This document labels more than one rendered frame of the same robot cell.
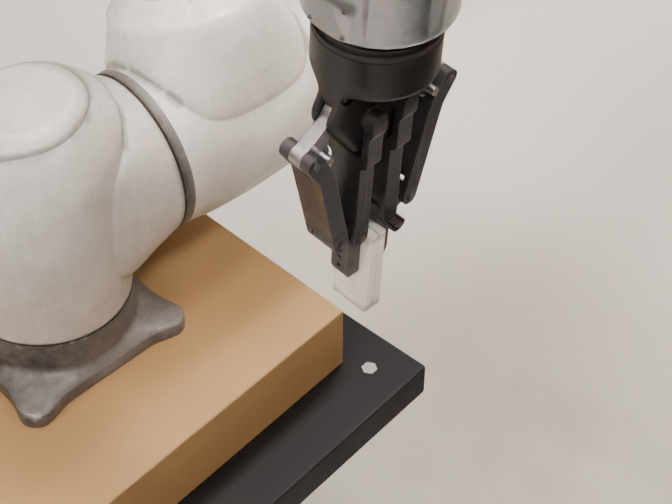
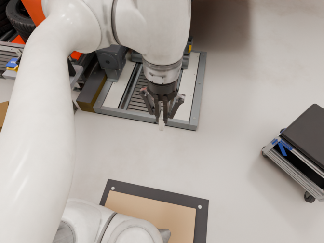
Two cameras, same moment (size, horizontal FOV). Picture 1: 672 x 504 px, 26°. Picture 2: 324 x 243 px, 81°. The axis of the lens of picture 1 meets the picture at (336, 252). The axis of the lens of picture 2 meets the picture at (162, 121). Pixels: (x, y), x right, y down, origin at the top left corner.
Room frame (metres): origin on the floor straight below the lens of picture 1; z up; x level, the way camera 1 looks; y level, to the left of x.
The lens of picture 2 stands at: (0.83, 0.27, 1.25)
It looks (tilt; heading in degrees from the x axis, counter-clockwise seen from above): 58 degrees down; 240
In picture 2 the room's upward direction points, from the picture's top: straight up
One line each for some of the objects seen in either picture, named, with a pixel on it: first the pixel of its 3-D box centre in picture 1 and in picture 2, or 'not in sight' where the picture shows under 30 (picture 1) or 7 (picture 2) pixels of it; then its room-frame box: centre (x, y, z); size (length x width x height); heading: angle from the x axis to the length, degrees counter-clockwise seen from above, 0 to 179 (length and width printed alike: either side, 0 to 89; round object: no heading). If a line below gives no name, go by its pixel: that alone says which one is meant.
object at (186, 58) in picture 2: not in sight; (163, 48); (0.07, -1.00, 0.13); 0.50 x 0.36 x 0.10; 138
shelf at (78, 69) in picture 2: not in sight; (44, 72); (1.01, -0.83, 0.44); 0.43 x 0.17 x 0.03; 138
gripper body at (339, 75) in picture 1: (373, 72); (162, 87); (0.66, -0.02, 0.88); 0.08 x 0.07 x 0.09; 135
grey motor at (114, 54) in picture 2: not in sight; (118, 50); (0.48, -1.02, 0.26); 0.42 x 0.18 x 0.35; 48
